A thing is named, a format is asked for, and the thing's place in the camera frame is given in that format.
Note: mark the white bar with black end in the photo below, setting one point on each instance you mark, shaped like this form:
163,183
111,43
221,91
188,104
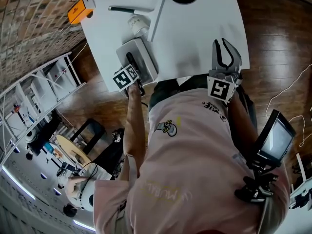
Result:
131,8

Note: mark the black bag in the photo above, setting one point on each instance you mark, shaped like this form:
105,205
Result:
111,152

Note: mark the orange box with white end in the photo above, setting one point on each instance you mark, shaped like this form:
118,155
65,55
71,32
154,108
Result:
77,13

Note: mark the white metal shelf rack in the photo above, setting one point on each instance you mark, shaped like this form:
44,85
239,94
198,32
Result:
34,86

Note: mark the black monitor screen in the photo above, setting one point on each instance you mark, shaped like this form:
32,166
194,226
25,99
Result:
276,138

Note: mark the small white box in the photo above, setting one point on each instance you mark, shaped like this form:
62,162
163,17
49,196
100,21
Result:
146,57

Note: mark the black monitor clamp mount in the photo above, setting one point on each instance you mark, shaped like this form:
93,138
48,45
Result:
258,181

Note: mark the dark grey trousers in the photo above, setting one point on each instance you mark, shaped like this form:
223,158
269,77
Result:
163,94

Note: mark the round wooden table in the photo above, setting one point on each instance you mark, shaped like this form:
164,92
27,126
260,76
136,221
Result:
70,147

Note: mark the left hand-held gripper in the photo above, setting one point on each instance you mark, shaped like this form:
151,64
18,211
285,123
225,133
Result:
123,79

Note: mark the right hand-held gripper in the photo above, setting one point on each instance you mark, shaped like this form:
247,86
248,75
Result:
219,88

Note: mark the pink printed shirt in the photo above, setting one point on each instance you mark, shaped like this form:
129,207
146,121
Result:
195,167

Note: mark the person's left forearm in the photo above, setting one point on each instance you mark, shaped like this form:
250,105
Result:
134,121

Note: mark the black stool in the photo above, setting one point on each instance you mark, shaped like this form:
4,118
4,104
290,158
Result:
89,133

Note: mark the person's right forearm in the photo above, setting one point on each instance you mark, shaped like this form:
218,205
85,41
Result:
240,116

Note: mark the large white flat panel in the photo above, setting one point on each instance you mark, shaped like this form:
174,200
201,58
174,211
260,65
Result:
192,33

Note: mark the white side table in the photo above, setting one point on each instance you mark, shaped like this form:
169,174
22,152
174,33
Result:
302,189

